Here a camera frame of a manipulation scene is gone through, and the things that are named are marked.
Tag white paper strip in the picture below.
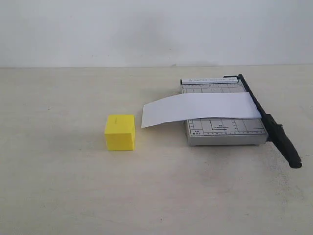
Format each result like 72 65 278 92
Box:
141 93 261 128

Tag yellow foam cube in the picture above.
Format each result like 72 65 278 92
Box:
104 115 135 151

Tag black cutter blade arm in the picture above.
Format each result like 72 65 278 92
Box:
237 74 302 169

